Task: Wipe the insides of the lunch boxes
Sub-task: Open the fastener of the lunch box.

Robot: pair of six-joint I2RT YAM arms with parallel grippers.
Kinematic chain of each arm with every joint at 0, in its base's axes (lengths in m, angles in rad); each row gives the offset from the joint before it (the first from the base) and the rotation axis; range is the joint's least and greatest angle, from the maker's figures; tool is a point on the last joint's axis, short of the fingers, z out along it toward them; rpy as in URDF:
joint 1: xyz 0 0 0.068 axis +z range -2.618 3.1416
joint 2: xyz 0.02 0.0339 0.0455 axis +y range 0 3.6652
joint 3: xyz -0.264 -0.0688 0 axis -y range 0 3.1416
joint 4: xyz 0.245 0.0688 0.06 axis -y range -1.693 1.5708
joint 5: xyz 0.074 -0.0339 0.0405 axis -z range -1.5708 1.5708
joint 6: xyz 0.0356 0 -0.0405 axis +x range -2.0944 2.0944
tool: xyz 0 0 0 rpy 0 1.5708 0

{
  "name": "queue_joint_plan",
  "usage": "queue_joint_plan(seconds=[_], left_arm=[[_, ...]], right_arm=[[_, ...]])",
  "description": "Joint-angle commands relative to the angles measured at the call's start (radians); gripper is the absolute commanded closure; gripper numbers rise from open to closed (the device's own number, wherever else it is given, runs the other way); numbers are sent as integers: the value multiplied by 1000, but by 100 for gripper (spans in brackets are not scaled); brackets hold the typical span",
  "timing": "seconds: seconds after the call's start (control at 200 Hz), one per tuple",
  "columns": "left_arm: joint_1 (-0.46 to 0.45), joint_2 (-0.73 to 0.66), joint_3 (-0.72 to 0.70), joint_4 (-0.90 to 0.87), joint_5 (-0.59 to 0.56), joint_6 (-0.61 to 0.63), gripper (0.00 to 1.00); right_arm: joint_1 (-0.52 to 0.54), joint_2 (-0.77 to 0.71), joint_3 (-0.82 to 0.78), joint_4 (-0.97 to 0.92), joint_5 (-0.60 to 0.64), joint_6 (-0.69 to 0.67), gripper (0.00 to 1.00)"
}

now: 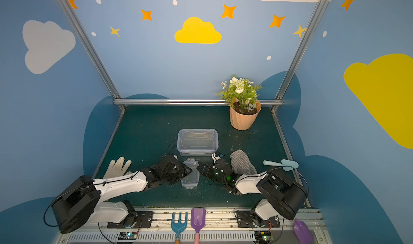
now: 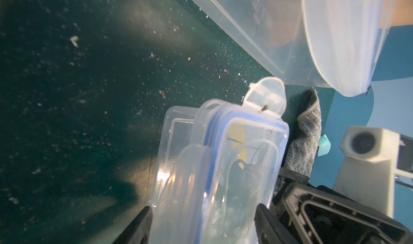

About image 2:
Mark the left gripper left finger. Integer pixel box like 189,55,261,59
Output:
113,206,153,244

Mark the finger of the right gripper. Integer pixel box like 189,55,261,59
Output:
281,183,413,244

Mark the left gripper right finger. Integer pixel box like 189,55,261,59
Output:
254,204,298,244

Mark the small clear lunch box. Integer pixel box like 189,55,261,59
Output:
149,77,289,244

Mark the large clear lunch box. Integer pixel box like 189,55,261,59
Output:
192,0,394,97

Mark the grey striped cloth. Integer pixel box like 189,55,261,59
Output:
272,88,322,209

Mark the mint green small trowel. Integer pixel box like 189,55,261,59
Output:
317,135,331,157

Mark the terracotta flower pot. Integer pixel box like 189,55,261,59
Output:
380,0,413,29

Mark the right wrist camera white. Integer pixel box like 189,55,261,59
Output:
333,126,413,217

